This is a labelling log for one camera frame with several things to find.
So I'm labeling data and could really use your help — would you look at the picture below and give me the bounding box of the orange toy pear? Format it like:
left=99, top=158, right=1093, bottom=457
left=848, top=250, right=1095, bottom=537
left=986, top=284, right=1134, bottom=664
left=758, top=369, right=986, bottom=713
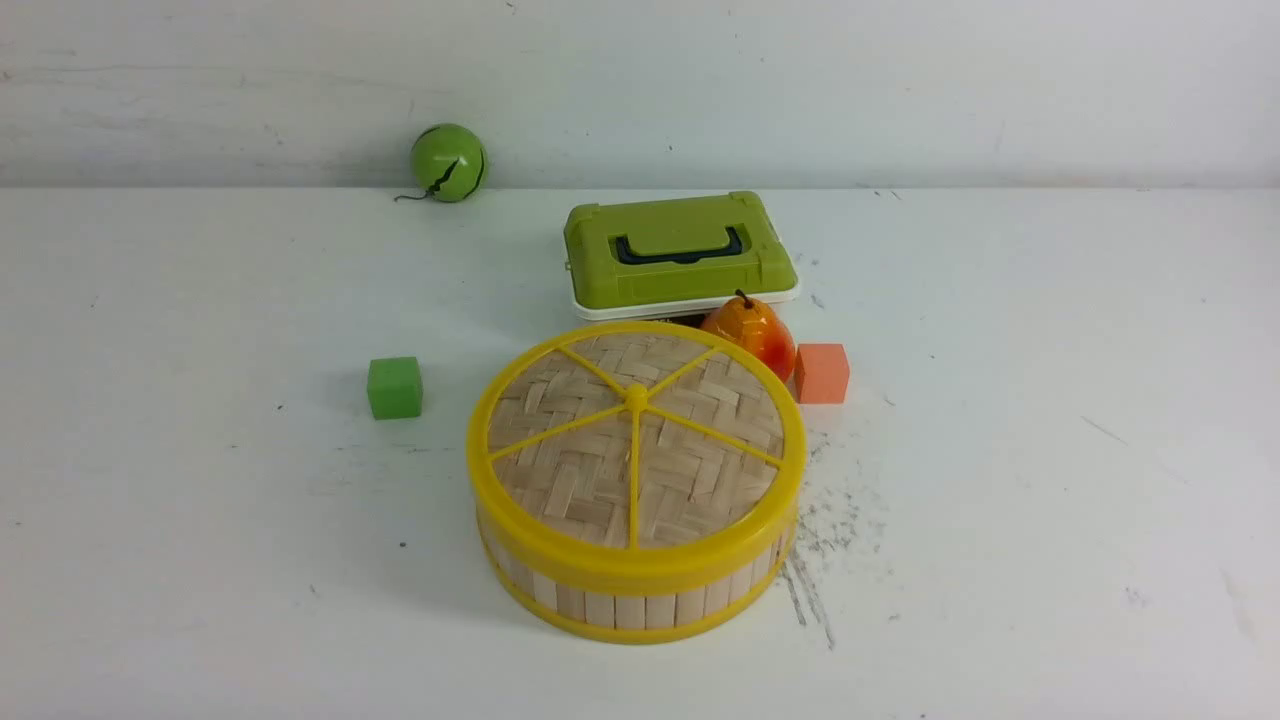
left=700, top=290, right=797, bottom=382

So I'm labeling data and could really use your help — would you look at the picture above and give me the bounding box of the yellow bamboo steamer basket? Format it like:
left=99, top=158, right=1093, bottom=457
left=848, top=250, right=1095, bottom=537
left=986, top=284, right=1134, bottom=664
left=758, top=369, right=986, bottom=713
left=476, top=512, right=797, bottom=644

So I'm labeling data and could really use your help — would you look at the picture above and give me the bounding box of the orange cube block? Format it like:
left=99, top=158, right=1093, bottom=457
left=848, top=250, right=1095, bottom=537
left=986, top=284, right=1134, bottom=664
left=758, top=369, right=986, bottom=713
left=794, top=343, right=851, bottom=405

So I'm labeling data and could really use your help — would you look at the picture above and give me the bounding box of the yellow woven steamer lid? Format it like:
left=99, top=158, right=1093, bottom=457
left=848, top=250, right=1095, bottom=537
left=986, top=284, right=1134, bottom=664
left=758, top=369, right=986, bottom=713
left=466, top=322, right=808, bottom=594

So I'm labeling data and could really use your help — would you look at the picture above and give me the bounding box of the green cube block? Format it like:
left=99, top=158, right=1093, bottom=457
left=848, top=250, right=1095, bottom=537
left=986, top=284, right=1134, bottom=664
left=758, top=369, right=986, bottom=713
left=366, top=356, right=424, bottom=420

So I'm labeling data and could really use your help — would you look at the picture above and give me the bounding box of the green toy ball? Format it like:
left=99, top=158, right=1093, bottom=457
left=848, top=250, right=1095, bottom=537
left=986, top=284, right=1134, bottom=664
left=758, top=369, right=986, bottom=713
left=394, top=123, right=489, bottom=202

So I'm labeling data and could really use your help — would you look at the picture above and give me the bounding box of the green lidded storage box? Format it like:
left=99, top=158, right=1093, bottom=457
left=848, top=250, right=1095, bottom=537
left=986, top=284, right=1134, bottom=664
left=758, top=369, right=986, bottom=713
left=563, top=191, right=801, bottom=322

